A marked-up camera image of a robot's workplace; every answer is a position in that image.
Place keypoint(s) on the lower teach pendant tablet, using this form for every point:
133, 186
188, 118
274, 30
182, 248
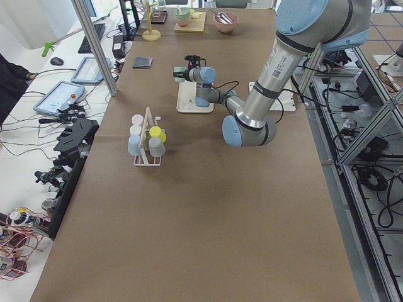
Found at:
59, 98

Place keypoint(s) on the operator in black clothes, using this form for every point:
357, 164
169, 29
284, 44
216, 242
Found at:
14, 82

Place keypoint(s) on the steel ice scoop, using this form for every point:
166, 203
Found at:
222, 17

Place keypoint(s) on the white wire cup rack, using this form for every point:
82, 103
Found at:
145, 158

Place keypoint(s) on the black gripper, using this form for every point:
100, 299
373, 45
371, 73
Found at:
186, 75

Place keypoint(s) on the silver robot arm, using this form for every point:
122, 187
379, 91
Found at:
301, 26

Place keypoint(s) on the dark wallet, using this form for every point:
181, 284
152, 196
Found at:
142, 62

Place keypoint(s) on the pink bowl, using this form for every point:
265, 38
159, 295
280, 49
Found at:
225, 28

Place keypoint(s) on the grey plastic cup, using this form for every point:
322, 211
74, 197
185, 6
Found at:
156, 147

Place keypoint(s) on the wooden mug tree stand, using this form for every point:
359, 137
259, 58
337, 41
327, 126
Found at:
150, 34

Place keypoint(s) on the cream white plastic cup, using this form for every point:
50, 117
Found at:
135, 130

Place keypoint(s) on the pink plastic cup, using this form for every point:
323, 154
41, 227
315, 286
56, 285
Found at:
137, 120

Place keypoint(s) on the aluminium frame post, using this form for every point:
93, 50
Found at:
90, 33

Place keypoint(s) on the black computer mouse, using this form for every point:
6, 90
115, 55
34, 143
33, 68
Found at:
56, 61

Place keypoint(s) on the teach pendant tablet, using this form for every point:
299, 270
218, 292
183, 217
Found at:
59, 98
87, 73

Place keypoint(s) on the light blue plastic cup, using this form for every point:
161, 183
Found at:
133, 145

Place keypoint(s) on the green plastic cup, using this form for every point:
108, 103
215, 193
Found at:
179, 69

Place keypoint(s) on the white plastic tray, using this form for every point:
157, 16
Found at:
186, 100

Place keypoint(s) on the white toy bun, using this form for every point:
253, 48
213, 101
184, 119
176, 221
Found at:
195, 15

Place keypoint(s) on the wooden cutting board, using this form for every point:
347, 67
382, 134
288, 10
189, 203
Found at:
195, 26

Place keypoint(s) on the upper teach pendant tablet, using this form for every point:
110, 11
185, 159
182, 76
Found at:
87, 73

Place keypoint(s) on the green bowl stack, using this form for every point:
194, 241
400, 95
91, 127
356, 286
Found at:
182, 16

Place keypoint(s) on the yellow plastic cup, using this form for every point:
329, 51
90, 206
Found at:
158, 132

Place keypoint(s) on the green grabber tool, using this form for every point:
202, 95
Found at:
100, 29

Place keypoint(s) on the copper wire basket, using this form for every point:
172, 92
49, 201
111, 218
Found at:
21, 232

